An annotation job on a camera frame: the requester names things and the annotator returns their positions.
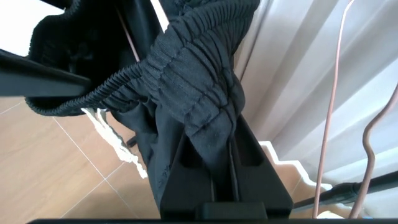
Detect pink clothes hanger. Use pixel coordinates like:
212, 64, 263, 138
312, 0, 398, 219
114, 0, 171, 63

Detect beige curtain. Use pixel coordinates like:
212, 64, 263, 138
233, 0, 398, 218

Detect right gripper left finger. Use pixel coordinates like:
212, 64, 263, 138
160, 133, 216, 219

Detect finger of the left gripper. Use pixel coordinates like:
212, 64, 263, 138
0, 49, 93, 98

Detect black shorts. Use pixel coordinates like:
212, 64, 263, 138
24, 0, 261, 208

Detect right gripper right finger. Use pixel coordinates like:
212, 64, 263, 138
229, 114, 294, 219

